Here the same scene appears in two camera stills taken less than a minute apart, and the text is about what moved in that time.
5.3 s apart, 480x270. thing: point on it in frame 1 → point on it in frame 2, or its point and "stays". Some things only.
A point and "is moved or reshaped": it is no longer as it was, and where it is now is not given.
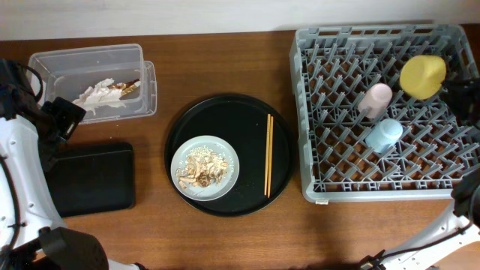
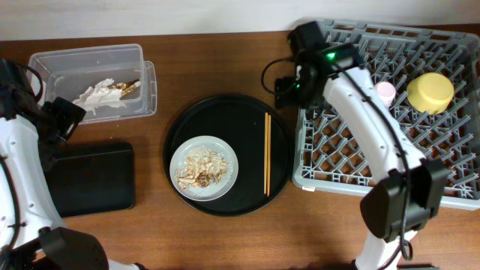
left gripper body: x=61 y=124 stays
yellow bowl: x=422 y=76 is moved or reshaped
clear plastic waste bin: x=109 y=81 stays
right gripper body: x=458 y=96 → x=284 y=88
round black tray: x=242 y=120 stays
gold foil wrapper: x=127 y=88 stays
